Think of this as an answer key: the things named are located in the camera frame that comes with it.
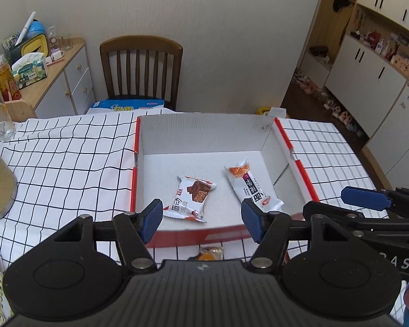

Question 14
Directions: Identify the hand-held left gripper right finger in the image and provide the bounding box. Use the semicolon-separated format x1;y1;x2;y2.
241;198;360;273

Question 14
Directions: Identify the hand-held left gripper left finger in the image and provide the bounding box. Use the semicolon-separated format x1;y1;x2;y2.
53;198;163;274

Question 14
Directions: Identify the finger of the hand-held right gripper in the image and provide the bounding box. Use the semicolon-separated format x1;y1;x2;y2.
341;187;409;217
303;202;409;242

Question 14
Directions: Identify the white orange snack packet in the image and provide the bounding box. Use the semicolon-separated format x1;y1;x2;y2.
224;158;284;213

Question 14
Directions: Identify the white chocolate snack packet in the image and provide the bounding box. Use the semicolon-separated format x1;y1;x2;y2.
163;176;218;223

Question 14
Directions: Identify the yellow orange snack packet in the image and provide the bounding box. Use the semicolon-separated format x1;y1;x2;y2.
187;245;224;261

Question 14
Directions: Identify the white red cardboard box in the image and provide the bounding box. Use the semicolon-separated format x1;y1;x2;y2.
130;112;320;249

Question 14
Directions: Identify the white refrigerator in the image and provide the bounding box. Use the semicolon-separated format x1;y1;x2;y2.
361;78;409;191

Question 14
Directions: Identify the checked white tablecloth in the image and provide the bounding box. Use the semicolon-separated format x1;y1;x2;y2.
0;111;409;326

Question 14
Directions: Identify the row of shoes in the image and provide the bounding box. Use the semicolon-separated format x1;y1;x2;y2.
291;68;366;137

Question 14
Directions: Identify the blue white plastic bag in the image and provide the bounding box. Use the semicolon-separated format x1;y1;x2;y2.
89;98;166;114

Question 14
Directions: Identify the white wardrobe cabinet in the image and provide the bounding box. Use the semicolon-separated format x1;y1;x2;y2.
324;0;409;150

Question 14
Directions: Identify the brown wooden chair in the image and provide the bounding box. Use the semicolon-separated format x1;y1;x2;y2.
100;36;184;111

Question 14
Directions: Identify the wooden sideboard with grey drawers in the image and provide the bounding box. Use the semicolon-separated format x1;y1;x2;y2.
14;37;97;119

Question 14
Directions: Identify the row of shelf ornaments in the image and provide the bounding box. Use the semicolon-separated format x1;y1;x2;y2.
349;29;409;87

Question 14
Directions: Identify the light wooden chair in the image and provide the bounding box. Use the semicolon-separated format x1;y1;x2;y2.
3;99;37;122

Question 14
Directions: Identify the clear drinking glass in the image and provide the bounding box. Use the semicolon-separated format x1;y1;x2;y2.
0;89;17;142

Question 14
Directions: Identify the green tissue pack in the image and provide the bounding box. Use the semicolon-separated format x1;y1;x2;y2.
11;53;49;90

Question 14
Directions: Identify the black hanging bag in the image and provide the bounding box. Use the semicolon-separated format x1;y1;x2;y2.
333;0;354;13

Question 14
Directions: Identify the yellow drink bottle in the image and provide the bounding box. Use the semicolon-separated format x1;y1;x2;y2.
0;54;23;102

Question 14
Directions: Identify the tall clear glass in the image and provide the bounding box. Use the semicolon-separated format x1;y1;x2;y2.
47;26;61;54

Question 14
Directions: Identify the yellow blue box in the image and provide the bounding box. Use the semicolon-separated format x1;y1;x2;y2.
20;20;50;57

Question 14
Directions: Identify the dark desk organizer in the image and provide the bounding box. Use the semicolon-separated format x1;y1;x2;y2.
2;33;23;66

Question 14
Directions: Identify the white stick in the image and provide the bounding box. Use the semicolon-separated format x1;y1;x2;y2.
14;11;37;47

